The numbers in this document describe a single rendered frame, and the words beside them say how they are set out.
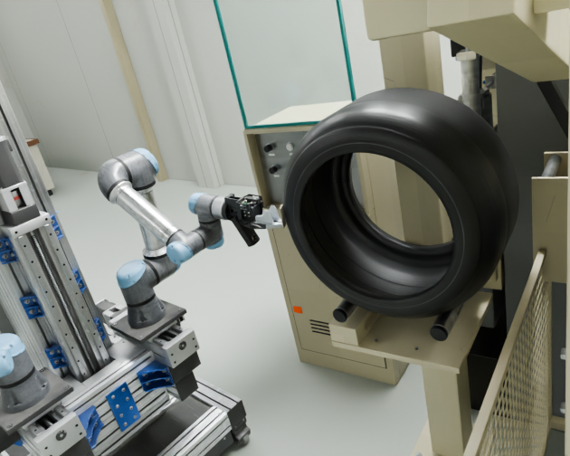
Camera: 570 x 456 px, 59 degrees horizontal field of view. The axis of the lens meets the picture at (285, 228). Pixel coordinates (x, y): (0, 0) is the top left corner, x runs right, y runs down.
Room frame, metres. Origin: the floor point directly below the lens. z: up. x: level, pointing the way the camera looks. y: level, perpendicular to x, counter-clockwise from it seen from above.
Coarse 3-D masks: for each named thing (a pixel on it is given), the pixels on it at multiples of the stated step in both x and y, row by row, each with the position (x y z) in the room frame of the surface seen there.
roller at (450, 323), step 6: (462, 306) 1.11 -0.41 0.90; (450, 312) 1.07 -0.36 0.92; (456, 312) 1.08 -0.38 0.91; (438, 318) 1.05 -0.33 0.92; (444, 318) 1.04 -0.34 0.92; (450, 318) 1.05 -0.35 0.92; (456, 318) 1.07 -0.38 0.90; (432, 324) 1.05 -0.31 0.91; (438, 324) 1.03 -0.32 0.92; (444, 324) 1.03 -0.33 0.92; (450, 324) 1.03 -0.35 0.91; (432, 330) 1.03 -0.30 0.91; (438, 330) 1.02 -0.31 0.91; (444, 330) 1.01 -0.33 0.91; (450, 330) 1.02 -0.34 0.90; (432, 336) 1.03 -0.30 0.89; (438, 336) 1.02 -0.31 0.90; (444, 336) 1.01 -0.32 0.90
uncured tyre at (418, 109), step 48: (384, 96) 1.21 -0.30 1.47; (432, 96) 1.19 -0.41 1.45; (336, 144) 1.14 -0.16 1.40; (384, 144) 1.07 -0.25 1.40; (432, 144) 1.02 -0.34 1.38; (480, 144) 1.06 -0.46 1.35; (288, 192) 1.25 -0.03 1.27; (336, 192) 1.47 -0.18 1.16; (480, 192) 0.97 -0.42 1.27; (336, 240) 1.40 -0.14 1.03; (384, 240) 1.39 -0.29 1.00; (480, 240) 0.96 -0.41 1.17; (336, 288) 1.19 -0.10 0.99; (384, 288) 1.26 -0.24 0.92; (432, 288) 1.02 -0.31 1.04; (480, 288) 1.01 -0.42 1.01
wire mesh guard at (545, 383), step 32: (544, 256) 1.10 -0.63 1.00; (544, 288) 1.14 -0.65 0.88; (512, 352) 0.80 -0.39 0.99; (544, 352) 1.13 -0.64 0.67; (512, 384) 0.83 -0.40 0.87; (544, 384) 1.13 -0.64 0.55; (480, 416) 0.65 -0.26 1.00; (544, 416) 1.12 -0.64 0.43; (480, 448) 0.60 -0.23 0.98; (512, 448) 0.80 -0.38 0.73; (544, 448) 1.10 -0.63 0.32
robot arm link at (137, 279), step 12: (132, 264) 1.78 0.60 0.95; (144, 264) 1.77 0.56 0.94; (120, 276) 1.72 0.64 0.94; (132, 276) 1.71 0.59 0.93; (144, 276) 1.73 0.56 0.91; (156, 276) 1.77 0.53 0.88; (120, 288) 1.72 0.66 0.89; (132, 288) 1.70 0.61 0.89; (144, 288) 1.72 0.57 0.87; (132, 300) 1.70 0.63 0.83; (144, 300) 1.71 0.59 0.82
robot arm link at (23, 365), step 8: (0, 336) 1.46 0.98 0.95; (8, 336) 1.45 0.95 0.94; (16, 336) 1.45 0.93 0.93; (0, 344) 1.40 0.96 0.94; (8, 344) 1.40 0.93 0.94; (16, 344) 1.41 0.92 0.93; (16, 352) 1.40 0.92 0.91; (24, 352) 1.43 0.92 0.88; (16, 360) 1.39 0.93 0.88; (24, 360) 1.41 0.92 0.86; (16, 368) 1.38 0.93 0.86; (24, 368) 1.40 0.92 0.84; (32, 368) 1.42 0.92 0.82; (8, 376) 1.37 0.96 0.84; (16, 376) 1.37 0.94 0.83; (0, 384) 1.37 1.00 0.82; (8, 384) 1.36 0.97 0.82
